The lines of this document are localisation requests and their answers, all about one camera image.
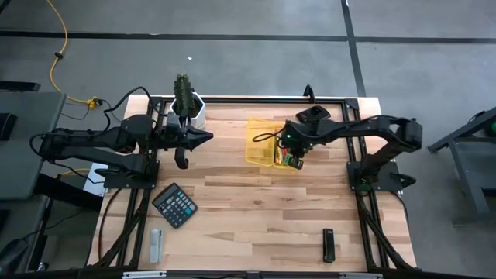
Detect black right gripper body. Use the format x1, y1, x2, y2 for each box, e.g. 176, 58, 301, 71
284, 119, 316, 156

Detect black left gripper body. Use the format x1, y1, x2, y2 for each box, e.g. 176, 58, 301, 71
165, 123, 194, 151

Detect white plant pot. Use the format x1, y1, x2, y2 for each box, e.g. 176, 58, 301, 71
169, 91, 207, 130

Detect black angled stand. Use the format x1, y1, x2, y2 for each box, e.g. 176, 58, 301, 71
295, 105, 332, 125

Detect yellow transparent pencil case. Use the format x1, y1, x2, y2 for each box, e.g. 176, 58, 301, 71
244, 117, 300, 169

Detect green cactus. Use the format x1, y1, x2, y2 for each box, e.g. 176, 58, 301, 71
173, 74, 195, 118

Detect black calculator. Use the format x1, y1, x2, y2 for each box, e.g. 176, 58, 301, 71
151, 182, 199, 229

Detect white paper sheet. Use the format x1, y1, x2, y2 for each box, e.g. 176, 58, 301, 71
82, 162, 110, 198

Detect white stapler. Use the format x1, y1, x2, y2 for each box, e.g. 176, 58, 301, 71
149, 227, 164, 264

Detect black stapler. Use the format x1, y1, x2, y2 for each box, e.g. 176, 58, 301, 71
322, 227, 336, 264

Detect grey desk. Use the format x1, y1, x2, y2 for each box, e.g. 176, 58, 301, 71
0, 91, 67, 201

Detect grey metal table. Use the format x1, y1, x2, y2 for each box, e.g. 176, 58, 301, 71
427, 106, 496, 226

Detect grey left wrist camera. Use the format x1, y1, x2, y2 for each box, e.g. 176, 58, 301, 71
166, 111, 182, 129

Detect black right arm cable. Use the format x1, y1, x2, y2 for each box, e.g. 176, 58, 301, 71
252, 127, 288, 143

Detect black aluminium table frame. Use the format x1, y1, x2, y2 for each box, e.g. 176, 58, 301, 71
87, 95, 419, 279

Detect yellow extension cable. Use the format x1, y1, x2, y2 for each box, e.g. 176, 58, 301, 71
45, 0, 104, 109

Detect silver metal bracket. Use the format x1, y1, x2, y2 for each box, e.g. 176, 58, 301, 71
339, 272, 384, 279
122, 270, 168, 279

